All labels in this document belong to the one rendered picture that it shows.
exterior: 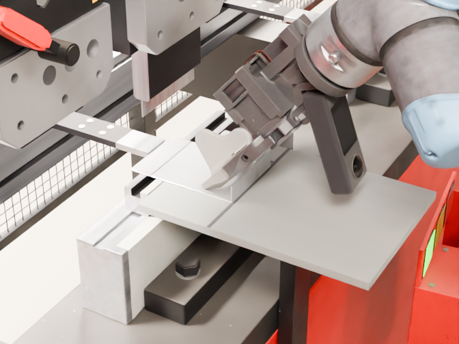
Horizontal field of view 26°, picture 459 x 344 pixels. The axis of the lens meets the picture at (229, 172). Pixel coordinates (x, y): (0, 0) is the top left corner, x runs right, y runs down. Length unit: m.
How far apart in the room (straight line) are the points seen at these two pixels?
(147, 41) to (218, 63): 0.82
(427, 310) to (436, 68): 0.55
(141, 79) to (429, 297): 0.50
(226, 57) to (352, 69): 0.84
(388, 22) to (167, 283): 0.40
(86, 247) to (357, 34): 0.37
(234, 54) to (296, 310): 0.71
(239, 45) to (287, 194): 0.69
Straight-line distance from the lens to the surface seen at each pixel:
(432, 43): 0.84
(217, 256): 1.13
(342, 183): 0.99
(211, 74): 1.77
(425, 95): 0.83
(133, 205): 1.08
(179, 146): 1.14
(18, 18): 0.72
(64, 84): 0.84
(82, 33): 0.85
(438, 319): 1.33
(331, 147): 0.97
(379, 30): 0.87
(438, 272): 1.33
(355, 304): 1.40
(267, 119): 0.98
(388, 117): 1.48
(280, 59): 0.96
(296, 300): 1.11
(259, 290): 1.13
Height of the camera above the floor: 1.59
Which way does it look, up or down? 32 degrees down
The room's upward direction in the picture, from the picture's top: straight up
